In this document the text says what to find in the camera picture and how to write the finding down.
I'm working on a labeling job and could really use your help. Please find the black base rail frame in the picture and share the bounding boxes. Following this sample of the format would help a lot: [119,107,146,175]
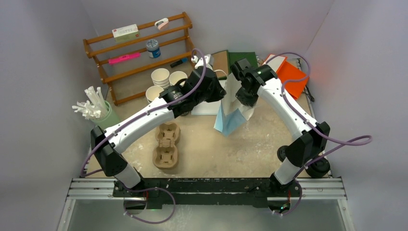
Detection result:
[113,177,301,210]

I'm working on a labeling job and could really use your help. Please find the brown pulp cup carrier stack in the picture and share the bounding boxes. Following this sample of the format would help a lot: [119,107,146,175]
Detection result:
[153,122,181,169]

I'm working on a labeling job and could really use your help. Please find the wooden shelf rack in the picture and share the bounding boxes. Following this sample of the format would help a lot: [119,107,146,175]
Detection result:
[83,12,201,106]

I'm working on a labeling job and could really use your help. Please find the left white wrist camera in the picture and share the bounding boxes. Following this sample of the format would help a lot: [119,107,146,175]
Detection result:
[191,54,214,71]

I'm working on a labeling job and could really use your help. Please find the green paper bag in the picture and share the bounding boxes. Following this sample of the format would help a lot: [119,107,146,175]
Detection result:
[212,50,258,78]

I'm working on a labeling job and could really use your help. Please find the white pink clip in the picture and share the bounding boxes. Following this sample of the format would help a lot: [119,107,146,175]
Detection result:
[154,18,169,31]

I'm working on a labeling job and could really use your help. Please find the pink highlighter marker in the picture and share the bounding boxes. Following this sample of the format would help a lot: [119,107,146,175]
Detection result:
[108,52,140,65]

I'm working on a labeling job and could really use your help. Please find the light blue paper bag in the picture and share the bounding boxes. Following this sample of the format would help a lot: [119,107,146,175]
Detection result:
[214,74,255,137]

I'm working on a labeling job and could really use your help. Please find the back left paper cup stack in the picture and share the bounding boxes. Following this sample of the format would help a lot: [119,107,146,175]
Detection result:
[151,68,170,88]

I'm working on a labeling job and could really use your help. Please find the black coffee cup lid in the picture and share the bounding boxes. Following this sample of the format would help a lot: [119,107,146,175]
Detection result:
[277,145,288,162]

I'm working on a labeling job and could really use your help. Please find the white green box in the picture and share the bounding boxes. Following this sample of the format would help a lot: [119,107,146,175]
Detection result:
[112,24,140,43]

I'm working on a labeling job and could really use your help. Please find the white wrapped straws bundle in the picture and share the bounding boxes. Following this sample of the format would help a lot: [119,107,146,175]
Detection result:
[72,86,109,120]

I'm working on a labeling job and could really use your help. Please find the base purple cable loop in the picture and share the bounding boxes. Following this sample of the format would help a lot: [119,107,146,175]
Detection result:
[123,188,176,225]

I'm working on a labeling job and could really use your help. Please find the orange paper bag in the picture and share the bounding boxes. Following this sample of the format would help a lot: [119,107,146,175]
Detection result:
[262,54,309,100]

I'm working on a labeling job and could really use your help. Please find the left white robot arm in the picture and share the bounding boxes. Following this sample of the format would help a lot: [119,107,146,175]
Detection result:
[91,66,226,197]

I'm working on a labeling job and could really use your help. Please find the black cup lid stack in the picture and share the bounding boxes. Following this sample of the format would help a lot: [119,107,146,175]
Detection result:
[306,158,331,179]

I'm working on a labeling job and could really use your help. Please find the green straw holder cup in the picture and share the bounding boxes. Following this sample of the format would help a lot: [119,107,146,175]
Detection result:
[90,101,122,129]

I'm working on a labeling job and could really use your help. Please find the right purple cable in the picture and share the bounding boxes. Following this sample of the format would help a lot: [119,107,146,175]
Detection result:
[266,52,373,179]

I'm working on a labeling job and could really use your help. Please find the black blue marker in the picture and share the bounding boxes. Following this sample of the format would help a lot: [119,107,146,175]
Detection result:
[170,57,188,68]

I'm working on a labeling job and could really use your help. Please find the back right paper cup stack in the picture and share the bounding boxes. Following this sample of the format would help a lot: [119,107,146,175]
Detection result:
[169,71,188,86]

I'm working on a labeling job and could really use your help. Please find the blue white jar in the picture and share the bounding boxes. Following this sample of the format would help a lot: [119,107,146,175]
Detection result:
[146,39,161,58]

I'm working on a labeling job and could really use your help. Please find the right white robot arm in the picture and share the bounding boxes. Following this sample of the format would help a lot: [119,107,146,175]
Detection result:
[230,58,330,196]

